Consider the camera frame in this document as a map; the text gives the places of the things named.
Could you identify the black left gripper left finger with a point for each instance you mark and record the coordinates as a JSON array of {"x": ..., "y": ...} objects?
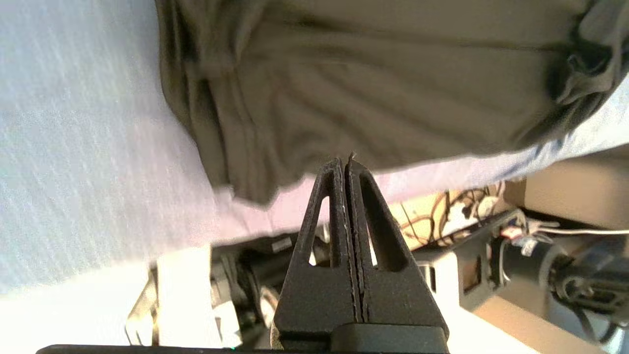
[{"x": 314, "y": 295}]

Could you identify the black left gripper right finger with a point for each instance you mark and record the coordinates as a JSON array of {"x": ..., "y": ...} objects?
[{"x": 398, "y": 295}]

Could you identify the black moon print T-shirt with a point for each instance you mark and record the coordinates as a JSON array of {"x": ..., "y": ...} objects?
[{"x": 368, "y": 88}]

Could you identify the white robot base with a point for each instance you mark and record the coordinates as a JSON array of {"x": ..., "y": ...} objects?
[{"x": 186, "y": 295}]

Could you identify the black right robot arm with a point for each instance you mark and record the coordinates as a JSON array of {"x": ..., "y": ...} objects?
[{"x": 530, "y": 260}]

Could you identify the blue bed sheet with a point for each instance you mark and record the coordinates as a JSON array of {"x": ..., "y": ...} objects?
[{"x": 73, "y": 147}]

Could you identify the beige upholstered bed frame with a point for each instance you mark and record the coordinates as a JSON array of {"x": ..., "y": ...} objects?
[{"x": 580, "y": 191}]

